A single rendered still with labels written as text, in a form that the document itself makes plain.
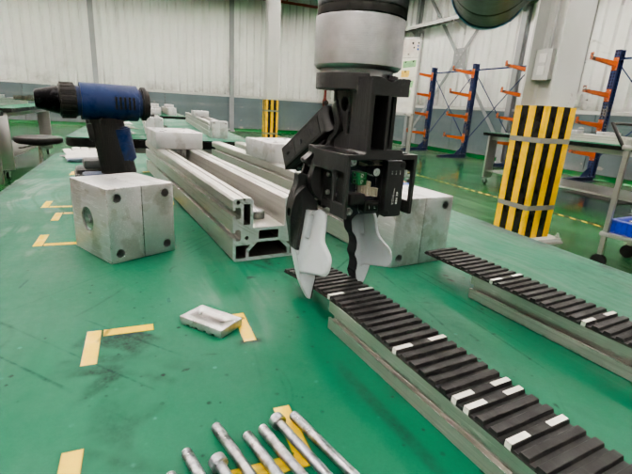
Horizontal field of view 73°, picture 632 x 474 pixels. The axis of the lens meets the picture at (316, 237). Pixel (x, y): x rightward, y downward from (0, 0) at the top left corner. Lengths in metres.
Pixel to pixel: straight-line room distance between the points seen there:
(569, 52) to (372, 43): 3.61
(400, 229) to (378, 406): 0.30
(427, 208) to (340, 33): 0.30
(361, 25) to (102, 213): 0.38
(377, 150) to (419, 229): 0.26
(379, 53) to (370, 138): 0.07
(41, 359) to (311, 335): 0.22
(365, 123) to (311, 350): 0.20
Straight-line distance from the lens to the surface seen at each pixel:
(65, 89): 0.81
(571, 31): 3.94
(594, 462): 0.29
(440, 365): 0.32
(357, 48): 0.36
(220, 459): 0.27
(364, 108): 0.35
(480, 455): 0.30
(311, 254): 0.40
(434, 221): 0.61
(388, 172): 0.36
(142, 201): 0.58
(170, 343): 0.40
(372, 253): 0.43
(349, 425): 0.31
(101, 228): 0.59
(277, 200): 0.60
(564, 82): 3.93
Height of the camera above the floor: 0.98
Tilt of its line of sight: 17 degrees down
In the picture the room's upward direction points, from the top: 4 degrees clockwise
